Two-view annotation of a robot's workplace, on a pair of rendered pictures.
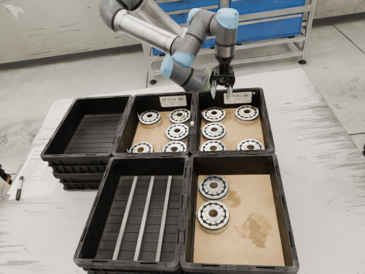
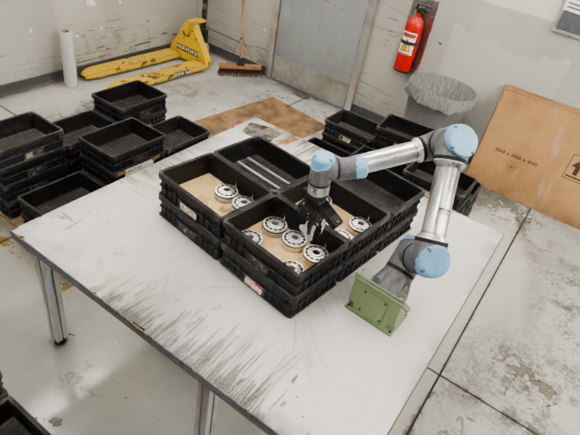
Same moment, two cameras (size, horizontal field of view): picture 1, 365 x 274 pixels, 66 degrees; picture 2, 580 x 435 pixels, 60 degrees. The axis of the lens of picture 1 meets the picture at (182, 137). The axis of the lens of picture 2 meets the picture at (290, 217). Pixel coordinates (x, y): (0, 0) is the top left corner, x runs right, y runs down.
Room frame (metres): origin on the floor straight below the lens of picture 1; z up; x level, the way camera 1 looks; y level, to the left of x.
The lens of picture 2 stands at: (1.46, -1.57, 2.11)
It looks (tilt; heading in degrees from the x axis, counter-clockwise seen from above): 37 degrees down; 113
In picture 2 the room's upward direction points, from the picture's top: 11 degrees clockwise
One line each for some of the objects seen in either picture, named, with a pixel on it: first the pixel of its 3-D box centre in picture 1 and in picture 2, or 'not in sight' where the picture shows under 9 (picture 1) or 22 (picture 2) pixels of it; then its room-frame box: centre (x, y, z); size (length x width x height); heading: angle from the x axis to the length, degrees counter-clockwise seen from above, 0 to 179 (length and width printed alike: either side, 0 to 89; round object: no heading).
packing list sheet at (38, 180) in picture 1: (40, 169); not in sight; (0.99, 0.71, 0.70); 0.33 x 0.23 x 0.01; 175
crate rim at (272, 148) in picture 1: (230, 119); (286, 234); (0.87, -0.20, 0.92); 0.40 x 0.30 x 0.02; 168
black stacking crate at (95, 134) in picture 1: (95, 133); (370, 192); (0.99, 0.38, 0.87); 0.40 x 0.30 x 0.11; 168
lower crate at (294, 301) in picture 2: not in sight; (280, 264); (0.87, -0.20, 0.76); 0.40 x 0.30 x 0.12; 168
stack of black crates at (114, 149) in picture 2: not in sight; (124, 168); (-0.49, 0.31, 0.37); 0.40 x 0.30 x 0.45; 85
